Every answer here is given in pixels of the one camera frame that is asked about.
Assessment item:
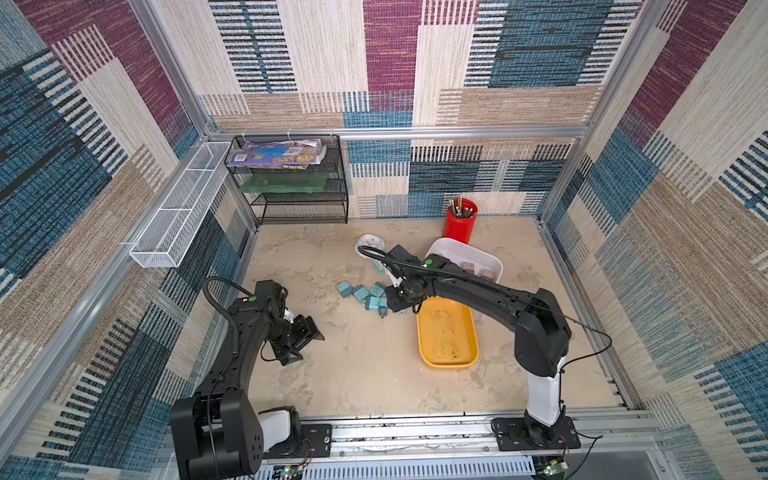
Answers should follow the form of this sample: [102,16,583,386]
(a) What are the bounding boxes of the yellow plastic tray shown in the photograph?
[417,297,479,370]

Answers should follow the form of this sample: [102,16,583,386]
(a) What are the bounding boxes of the white plastic tray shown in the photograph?
[427,237,503,283]

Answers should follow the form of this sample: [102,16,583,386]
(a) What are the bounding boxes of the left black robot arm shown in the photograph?
[170,276,330,479]

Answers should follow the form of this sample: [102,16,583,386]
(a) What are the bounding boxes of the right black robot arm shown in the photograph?
[357,245,613,451]

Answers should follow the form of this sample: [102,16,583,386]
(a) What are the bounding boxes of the teal plug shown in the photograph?
[336,281,354,298]
[369,282,386,298]
[352,285,370,304]
[378,298,389,318]
[365,296,381,311]

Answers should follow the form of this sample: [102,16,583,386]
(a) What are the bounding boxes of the white round clock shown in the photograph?
[354,233,386,258]

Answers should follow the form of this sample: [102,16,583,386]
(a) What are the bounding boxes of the red pen cup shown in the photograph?
[442,210,478,244]

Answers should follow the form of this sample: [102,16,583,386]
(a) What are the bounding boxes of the pens in cup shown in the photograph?
[447,195,478,220]

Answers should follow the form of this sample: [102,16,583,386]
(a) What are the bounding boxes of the green folder in shelf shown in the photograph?
[240,174,328,195]

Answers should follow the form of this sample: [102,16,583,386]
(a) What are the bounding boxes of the colourful magazine on shelf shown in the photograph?
[225,139,327,170]

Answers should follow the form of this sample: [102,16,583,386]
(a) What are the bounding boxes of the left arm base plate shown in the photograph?
[264,423,333,460]

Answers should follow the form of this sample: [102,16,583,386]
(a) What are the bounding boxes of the white wire wall basket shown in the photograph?
[130,142,228,268]

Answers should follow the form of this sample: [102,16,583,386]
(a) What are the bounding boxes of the black wire mesh shelf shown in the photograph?
[225,134,349,225]

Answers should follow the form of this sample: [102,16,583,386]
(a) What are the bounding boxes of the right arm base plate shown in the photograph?
[491,415,581,452]

